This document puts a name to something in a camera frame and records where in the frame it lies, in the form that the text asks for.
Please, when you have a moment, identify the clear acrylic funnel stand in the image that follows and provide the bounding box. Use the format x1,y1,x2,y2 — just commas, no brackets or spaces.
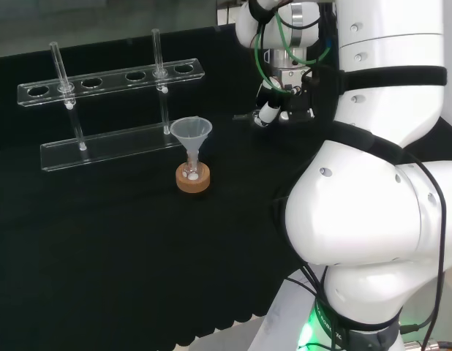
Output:
16,29,206,173

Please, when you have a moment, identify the green cable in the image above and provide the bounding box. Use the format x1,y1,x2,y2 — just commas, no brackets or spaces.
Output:
253,7,331,88

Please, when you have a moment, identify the cork ring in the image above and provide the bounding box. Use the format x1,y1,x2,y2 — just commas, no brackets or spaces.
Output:
175,162,213,194

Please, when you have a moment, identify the long black cable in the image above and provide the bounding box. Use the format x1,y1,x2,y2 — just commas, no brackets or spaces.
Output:
392,146,449,351

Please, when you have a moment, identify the translucent plastic funnel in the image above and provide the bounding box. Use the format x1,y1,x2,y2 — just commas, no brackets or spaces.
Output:
169,116,214,167

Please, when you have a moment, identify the round-bottom glass flask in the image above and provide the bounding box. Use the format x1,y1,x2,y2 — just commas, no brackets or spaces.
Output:
181,153,206,184

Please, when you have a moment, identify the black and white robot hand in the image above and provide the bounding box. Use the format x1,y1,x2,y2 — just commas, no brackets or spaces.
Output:
253,67,317,128

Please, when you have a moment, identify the black bench cloth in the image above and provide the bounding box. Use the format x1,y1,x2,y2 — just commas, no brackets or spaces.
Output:
0,25,452,340

